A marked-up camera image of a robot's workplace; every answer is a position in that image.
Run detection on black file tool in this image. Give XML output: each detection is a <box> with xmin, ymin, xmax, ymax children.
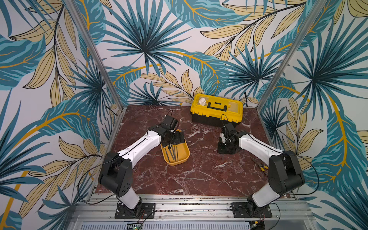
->
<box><xmin>172</xmin><ymin>145</ymin><xmax>178</xmax><ymax>162</ymax></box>

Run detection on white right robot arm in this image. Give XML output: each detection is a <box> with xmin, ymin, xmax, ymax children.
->
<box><xmin>218</xmin><ymin>123</ymin><xmax>305</xmax><ymax>209</ymax></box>

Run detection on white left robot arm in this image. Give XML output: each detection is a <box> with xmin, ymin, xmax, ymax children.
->
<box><xmin>98</xmin><ymin>126</ymin><xmax>185</xmax><ymax>210</ymax></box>

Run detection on yellow plastic tray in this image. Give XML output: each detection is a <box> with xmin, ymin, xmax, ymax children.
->
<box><xmin>161</xmin><ymin>129</ymin><xmax>190</xmax><ymax>166</ymax></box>

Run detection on yellow and black toolbox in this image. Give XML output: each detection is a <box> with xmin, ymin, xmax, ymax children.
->
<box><xmin>190</xmin><ymin>94</ymin><xmax>243</xmax><ymax>127</ymax></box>

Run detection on white roll in toolbox lid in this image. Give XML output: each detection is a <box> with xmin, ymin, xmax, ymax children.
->
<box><xmin>198</xmin><ymin>97</ymin><xmax>207</xmax><ymax>106</ymax></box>

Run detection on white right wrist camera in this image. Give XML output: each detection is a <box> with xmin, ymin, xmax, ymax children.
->
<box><xmin>220</xmin><ymin>133</ymin><xmax>228</xmax><ymax>144</ymax></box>

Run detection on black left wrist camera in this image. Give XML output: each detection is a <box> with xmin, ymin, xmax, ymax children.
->
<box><xmin>160</xmin><ymin>115</ymin><xmax>178</xmax><ymax>131</ymax></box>

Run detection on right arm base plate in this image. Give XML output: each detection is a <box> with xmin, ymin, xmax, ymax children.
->
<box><xmin>230</xmin><ymin>202</ymin><xmax>273</xmax><ymax>219</ymax></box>

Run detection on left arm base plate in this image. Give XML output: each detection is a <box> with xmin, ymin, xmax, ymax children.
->
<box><xmin>115</xmin><ymin>201</ymin><xmax>156</xmax><ymax>219</ymax></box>

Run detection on aluminium front rail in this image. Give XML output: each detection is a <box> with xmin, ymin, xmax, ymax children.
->
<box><xmin>67</xmin><ymin>194</ymin><xmax>319</xmax><ymax>230</ymax></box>

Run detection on left aluminium corner post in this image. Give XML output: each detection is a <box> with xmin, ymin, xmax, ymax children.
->
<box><xmin>65</xmin><ymin>0</ymin><xmax>124</xmax><ymax>111</ymax></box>

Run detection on aluminium corner post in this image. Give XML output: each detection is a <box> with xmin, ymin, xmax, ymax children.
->
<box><xmin>65</xmin><ymin>0</ymin><xmax>124</xmax><ymax>111</ymax></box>
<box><xmin>256</xmin><ymin>0</ymin><xmax>328</xmax><ymax>111</ymax></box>

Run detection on right aluminium corner post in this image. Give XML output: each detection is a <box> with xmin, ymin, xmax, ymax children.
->
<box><xmin>256</xmin><ymin>0</ymin><xmax>328</xmax><ymax>111</ymax></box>

